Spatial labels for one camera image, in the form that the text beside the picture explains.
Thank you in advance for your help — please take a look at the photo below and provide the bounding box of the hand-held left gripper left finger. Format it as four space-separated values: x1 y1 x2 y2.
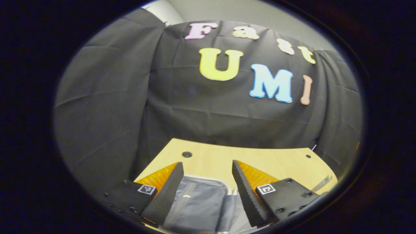
104 162 185 228

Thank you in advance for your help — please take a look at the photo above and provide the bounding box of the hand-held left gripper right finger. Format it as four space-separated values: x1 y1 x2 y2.
231 160 329 228

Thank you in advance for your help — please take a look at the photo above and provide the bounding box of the white suitcase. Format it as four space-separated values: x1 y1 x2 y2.
162 175 260 234

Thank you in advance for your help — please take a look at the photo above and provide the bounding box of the black backdrop cloth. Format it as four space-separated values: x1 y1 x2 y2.
54 8 363 195

